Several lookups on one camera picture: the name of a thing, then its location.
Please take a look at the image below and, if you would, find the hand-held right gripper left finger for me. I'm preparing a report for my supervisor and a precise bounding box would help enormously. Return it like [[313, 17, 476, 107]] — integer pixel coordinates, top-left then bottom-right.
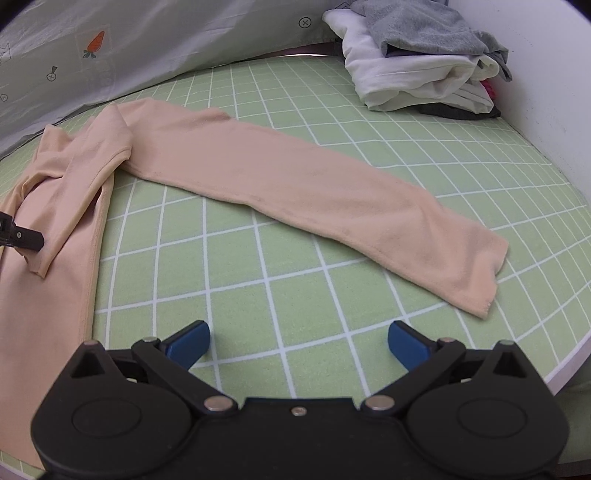
[[69, 320, 237, 416]]

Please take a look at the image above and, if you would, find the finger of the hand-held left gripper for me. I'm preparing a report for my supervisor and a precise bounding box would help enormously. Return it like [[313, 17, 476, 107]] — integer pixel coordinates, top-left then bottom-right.
[[0, 212, 45, 254]]

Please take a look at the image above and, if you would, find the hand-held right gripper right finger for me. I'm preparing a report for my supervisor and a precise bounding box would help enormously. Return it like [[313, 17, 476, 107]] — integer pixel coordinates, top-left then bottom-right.
[[360, 320, 529, 416]]

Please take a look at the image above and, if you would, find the peach long-sleeved garment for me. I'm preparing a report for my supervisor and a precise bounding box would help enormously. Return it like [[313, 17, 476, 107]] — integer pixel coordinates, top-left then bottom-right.
[[0, 97, 510, 469]]

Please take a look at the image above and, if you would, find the green checked mat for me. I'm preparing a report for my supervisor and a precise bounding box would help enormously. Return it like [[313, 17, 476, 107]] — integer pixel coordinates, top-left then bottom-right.
[[0, 50, 591, 480]]

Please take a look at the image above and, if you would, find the black folded garment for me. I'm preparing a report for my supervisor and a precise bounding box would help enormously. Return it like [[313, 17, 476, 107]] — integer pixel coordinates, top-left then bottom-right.
[[418, 102, 502, 121]]

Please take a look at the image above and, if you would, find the grey carrot print cloth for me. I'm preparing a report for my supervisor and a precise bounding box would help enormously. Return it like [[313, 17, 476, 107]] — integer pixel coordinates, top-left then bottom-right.
[[0, 0, 356, 160]]

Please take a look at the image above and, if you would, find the white folded garment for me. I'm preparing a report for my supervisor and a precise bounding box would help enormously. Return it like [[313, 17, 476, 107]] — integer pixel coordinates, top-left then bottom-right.
[[322, 8, 502, 112]]

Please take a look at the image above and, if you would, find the grey folded garment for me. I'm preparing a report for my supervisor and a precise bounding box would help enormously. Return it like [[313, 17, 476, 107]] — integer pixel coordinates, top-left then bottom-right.
[[351, 0, 512, 84]]

